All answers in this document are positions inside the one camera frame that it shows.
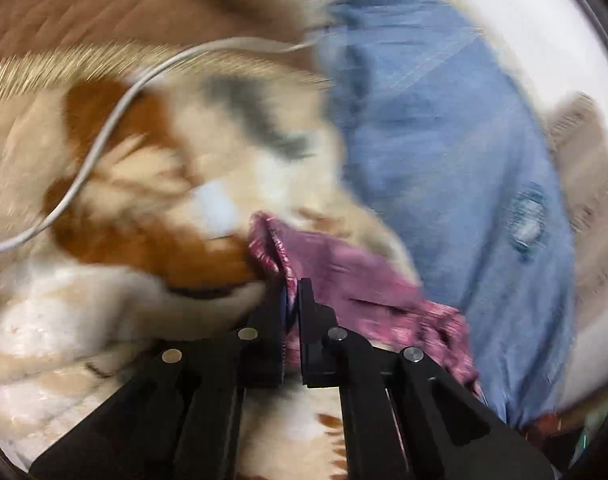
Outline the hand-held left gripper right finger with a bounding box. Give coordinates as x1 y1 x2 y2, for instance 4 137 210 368
298 277 555 480

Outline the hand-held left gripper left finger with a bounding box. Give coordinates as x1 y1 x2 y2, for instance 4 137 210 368
28 280 289 480

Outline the pink floral cloth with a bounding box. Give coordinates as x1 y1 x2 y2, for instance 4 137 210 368
246 211 484 401

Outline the beige leaf-print blanket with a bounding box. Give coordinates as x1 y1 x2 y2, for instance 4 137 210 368
0 0 425 480

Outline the beige striped pillow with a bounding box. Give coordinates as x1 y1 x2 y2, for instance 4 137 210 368
548 91 608 288

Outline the white charger cable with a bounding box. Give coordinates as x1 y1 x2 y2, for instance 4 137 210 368
0 35 335 256

